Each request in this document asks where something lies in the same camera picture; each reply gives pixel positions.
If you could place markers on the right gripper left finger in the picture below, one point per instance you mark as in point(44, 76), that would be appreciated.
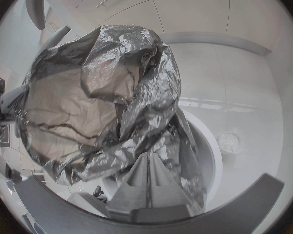
point(127, 196)

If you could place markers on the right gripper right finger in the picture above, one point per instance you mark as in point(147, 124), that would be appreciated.
point(166, 194)

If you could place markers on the white paper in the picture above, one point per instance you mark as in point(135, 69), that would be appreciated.
point(228, 142)

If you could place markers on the black plastic bag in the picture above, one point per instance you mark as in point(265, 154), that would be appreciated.
point(149, 94)

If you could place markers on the white trash bin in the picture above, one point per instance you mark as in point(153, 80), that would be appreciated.
point(216, 160)

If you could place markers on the beige floor cabinet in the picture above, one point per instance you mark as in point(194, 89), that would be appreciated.
point(185, 8)

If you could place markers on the grey padded white chair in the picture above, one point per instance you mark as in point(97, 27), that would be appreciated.
point(35, 8)

